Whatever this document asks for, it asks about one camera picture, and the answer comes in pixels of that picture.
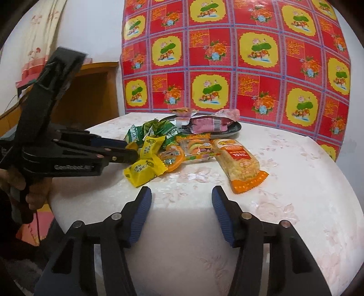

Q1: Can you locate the pink wafer packet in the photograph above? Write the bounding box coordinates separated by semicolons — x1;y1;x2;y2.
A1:
172;116;234;134

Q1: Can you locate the clear burger gummy packet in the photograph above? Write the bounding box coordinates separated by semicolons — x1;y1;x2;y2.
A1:
176;133;219;162

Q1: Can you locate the green snack packet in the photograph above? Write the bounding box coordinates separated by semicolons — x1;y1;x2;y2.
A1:
124;125;144;145
142;118;180;149

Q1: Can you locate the pink white snack packet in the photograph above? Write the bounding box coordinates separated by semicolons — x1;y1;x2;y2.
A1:
213;109;240;122

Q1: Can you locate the orange rice cracker packet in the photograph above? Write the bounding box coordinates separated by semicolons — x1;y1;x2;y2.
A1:
212;139;268;194

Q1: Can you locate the person's left hand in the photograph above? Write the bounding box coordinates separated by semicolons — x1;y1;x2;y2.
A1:
1;168;53;210

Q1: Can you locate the wooden cabinet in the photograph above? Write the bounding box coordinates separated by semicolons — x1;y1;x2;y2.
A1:
0;61;120;137

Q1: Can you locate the floral curtain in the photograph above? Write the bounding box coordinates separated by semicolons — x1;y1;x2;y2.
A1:
15;0;67;88

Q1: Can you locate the dark oval serving plate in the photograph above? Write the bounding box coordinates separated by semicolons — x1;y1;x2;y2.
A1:
163;114;242;138

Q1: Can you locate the red yellow patterned wall cloth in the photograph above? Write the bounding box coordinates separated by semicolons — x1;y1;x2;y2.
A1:
120;0;351;159

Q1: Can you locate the small orange jelly packet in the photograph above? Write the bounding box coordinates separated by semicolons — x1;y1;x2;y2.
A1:
170;107;197;118

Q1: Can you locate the round orange jelly cup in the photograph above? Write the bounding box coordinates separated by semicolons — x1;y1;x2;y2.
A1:
158;144;185;173

